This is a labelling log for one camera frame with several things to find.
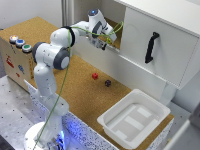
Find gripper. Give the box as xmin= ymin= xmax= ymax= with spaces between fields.
xmin=89 ymin=34 xmax=108 ymax=51

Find white cabinet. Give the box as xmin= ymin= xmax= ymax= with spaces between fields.
xmin=71 ymin=0 xmax=200 ymax=108

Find pink block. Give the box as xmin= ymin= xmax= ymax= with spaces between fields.
xmin=91 ymin=72 xmax=99 ymax=81

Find purple block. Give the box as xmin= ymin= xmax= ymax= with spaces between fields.
xmin=104 ymin=79 xmax=112 ymax=88

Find green button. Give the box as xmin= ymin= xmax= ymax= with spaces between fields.
xmin=21 ymin=43 xmax=33 ymax=54

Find white sliding door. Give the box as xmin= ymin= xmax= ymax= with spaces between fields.
xmin=119 ymin=6 xmax=200 ymax=90

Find blue button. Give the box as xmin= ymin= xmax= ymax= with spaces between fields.
xmin=15 ymin=38 xmax=26 ymax=48

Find red button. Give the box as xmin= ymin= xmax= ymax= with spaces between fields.
xmin=9 ymin=34 xmax=19 ymax=44

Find white plastic box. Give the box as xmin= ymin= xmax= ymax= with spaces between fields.
xmin=96 ymin=88 xmax=172 ymax=150

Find wooden drawer box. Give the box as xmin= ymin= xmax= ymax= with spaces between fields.
xmin=0 ymin=16 xmax=70 ymax=93

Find black door handle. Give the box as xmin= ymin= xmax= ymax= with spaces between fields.
xmin=144 ymin=31 xmax=161 ymax=65

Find green cable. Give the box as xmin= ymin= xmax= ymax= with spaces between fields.
xmin=32 ymin=20 xmax=125 ymax=150

